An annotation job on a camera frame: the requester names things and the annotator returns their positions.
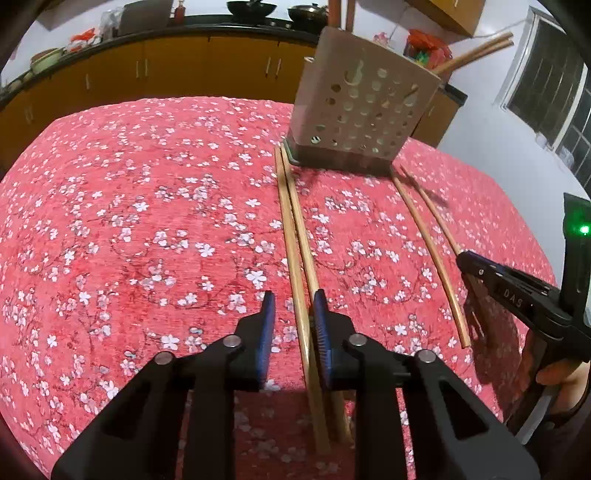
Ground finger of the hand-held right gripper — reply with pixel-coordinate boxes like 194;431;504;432
456;250;554;297

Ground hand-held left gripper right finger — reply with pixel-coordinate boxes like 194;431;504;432
313;288;541;480

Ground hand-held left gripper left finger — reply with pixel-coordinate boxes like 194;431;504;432
51;291;278;480

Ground beige perforated utensil holder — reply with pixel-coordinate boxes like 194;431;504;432
283;26;443;176

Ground person's right hand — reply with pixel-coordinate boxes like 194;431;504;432
536;357;591;428

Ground red floral tablecloth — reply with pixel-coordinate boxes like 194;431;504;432
0;95;559;480

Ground barred window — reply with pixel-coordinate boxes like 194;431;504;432
503;7;591;185

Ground red bag with boxes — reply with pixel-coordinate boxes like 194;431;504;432
404;29;453;72

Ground wooden base cabinets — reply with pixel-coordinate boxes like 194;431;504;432
0;34;467;148

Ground dark pot with lid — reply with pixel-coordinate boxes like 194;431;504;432
288;4;329;23

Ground black kitchen countertop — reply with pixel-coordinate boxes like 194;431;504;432
0;16;467;107

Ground black wok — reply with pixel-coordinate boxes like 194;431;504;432
226;1;278;19

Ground dark cutting board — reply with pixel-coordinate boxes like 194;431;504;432
117;0;174;35

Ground orange and white bag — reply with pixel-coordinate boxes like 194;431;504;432
67;28;100;51

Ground clear plastic bag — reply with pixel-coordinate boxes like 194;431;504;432
99;9;121;40

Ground green bowl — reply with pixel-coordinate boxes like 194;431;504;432
31;47;65;75

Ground wooden wall cabinets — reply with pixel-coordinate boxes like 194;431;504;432
406;0;485;38

